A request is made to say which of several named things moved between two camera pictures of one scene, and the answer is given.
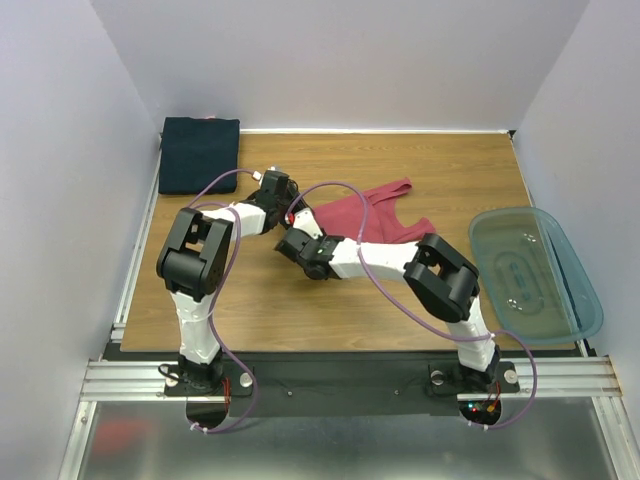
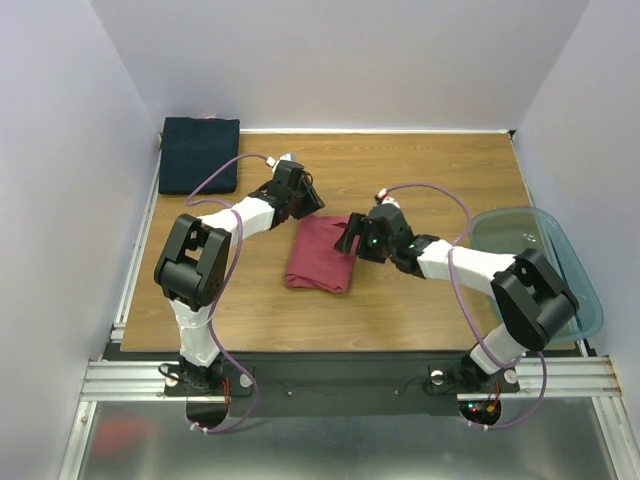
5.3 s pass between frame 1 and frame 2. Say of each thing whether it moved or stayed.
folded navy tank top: stayed
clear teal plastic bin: stayed
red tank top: moved
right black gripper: moved
